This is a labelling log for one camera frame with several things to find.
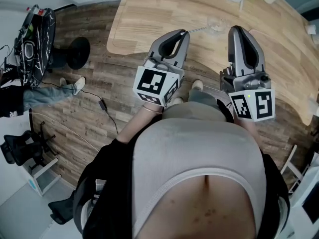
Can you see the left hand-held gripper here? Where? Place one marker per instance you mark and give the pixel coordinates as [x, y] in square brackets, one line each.
[149, 83]

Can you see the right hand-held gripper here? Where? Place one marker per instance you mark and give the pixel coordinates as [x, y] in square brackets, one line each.
[264, 106]

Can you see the clear plastic stick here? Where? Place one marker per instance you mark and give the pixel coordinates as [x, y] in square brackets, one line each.
[197, 30]

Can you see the clear glass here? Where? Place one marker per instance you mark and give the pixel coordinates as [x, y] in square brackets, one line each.
[216, 25]

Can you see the person's right forearm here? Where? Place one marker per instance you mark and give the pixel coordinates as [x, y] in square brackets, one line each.
[251, 131]

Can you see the person's left forearm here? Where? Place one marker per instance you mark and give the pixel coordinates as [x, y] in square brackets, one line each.
[139, 126]

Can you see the person's beige shoe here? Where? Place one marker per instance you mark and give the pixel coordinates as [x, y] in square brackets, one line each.
[198, 84]
[178, 100]

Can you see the person's grey trousers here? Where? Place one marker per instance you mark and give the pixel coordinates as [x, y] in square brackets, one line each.
[197, 108]

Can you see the small white box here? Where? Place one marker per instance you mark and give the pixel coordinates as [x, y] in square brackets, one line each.
[311, 29]

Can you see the person's white crop top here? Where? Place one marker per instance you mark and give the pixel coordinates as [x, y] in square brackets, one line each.
[197, 153]

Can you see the black marbled round table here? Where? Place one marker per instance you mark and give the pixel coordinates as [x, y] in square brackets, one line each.
[42, 51]

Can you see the red-capped plastic bottle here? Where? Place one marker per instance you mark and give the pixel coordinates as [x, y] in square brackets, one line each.
[35, 10]

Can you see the black headset green accents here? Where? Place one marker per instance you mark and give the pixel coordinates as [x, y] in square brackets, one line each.
[28, 26]

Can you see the person's black jacket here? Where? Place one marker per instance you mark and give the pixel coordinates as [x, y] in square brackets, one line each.
[107, 183]

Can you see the white machine dark screen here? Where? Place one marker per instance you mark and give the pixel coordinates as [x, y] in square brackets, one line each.
[299, 203]

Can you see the white open cabinet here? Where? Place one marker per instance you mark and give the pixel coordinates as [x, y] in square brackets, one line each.
[46, 165]

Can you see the black office chair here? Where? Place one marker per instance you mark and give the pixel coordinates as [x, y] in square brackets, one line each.
[22, 147]

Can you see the white metal frame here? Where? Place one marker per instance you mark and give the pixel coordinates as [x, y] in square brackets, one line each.
[291, 163]

